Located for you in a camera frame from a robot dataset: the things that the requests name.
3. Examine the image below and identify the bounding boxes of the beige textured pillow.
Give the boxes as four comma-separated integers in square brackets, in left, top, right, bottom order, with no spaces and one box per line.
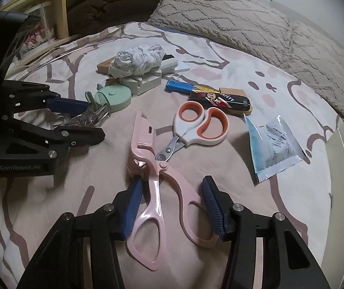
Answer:
[274,21,344,118]
[146,0,293,67]

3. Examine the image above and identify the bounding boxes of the green round tape measure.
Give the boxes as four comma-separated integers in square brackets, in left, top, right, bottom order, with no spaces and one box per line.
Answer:
[94,85,133,110]

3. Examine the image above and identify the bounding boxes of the brown comforter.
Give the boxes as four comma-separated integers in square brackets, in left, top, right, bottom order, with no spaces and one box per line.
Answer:
[69,0,172,37]

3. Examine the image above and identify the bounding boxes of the blue lighter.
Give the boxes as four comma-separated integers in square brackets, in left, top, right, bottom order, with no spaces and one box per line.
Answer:
[165,79,219,97]

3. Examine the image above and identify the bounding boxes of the pink white printed blanket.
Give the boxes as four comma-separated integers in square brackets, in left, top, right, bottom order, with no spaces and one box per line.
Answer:
[0,21,344,289]

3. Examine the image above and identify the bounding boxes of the pink scissors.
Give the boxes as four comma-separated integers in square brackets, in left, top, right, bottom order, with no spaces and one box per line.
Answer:
[126,111,217,271]

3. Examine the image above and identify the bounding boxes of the black printed lighter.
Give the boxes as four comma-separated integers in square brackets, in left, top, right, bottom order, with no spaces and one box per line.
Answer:
[188,92,251,112]

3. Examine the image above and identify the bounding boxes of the clear acrylic container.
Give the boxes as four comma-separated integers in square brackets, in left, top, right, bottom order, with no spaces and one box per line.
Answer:
[18,1,56,59]

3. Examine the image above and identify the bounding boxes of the white orange pet nail scissors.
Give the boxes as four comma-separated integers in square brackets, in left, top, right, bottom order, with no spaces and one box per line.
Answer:
[155,101,230,161]

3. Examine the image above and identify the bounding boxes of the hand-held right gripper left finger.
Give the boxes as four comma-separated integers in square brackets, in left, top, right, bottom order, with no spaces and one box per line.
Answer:
[17,175,145,289]

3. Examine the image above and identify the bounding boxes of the carved wooden block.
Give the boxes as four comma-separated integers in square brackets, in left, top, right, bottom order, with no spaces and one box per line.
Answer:
[96,57,121,74]

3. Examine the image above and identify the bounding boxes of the silver blue foil packet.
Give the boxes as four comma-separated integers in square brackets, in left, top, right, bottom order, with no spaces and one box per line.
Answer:
[244,114,306,184]

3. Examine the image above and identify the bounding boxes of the small plain wooden block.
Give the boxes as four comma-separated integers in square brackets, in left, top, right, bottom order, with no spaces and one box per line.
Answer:
[218,87,254,116]

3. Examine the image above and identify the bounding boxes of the white plastic stand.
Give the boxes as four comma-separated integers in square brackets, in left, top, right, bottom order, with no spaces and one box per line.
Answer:
[121,66,162,95]

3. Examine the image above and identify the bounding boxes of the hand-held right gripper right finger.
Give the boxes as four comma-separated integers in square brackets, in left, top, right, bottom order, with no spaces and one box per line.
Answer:
[201,175,331,289]

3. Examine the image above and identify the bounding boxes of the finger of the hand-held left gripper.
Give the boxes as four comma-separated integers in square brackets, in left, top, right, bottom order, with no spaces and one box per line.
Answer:
[2,80,89,115]
[0,116,106,160]

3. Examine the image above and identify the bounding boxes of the white lace ribbon ball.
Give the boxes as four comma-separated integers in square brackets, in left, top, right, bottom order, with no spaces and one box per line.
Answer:
[108,44,165,79]

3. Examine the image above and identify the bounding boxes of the white plastic case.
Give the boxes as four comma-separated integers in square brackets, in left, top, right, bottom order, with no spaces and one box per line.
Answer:
[161,59,179,73]

